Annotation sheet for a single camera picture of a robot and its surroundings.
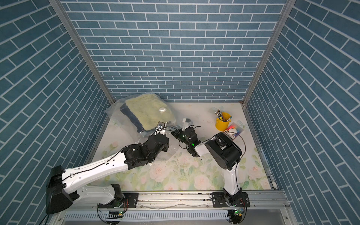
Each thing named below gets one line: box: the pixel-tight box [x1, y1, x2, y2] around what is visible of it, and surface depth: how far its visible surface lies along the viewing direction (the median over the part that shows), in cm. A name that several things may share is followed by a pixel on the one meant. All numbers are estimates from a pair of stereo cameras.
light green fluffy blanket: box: [125, 93, 176, 131], surface depth 97 cm
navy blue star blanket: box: [119, 103, 145, 133], surface depth 98 cm
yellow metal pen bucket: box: [215, 112, 232, 132], surface depth 102 cm
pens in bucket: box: [214, 108, 229, 122], surface depth 96 cm
